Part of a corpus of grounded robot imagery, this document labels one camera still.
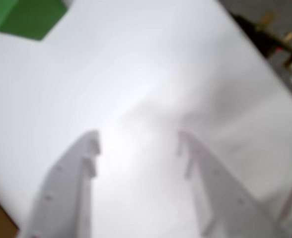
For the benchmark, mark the black board with brass standoffs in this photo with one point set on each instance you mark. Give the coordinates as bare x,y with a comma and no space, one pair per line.
265,34

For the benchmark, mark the green cube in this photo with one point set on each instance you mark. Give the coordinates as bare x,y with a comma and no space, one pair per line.
24,17

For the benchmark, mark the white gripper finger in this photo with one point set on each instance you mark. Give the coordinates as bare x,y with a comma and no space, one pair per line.
225,198
64,188

